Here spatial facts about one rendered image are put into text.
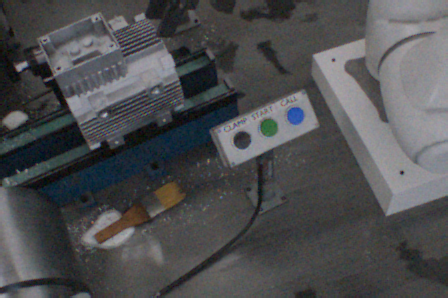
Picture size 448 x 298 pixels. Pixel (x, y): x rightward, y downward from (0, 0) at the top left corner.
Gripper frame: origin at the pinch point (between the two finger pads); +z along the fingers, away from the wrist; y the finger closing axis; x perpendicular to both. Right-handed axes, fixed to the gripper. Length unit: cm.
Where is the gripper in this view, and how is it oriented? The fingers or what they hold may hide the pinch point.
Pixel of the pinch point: (164, 11)
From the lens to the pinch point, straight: 98.5
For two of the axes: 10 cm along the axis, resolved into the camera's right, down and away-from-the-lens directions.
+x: 8.1, -0.8, 5.7
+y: 4.4, 7.3, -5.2
